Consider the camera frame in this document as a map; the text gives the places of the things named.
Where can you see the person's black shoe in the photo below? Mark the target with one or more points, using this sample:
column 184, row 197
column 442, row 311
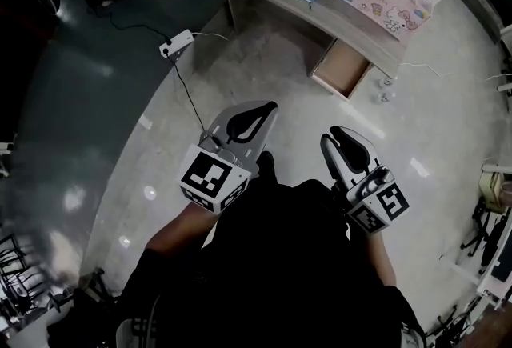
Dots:
column 269, row 166

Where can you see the small white floor object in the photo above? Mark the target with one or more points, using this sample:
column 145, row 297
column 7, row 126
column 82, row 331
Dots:
column 386, row 97
column 386, row 82

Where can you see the wooden drawer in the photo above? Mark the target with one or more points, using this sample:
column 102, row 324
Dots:
column 340, row 66

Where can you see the white power strip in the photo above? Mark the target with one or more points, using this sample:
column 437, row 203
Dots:
column 176, row 43

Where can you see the person's black clothing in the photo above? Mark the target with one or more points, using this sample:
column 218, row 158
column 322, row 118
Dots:
column 280, row 258

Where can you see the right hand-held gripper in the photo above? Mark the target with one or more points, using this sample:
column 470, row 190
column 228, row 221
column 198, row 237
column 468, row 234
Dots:
column 380, row 204

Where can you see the person's right forearm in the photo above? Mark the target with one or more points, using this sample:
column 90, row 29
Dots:
column 382, row 258

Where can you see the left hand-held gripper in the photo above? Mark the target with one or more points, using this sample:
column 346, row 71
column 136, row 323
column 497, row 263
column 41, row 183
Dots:
column 208, row 176

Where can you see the black metal chair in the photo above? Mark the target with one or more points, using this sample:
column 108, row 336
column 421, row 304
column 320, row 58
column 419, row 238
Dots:
column 20, row 278

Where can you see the black office chair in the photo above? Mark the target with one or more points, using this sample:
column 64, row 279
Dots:
column 478, row 230

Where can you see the person's left forearm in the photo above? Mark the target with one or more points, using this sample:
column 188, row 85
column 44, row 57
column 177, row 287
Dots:
column 180, row 228

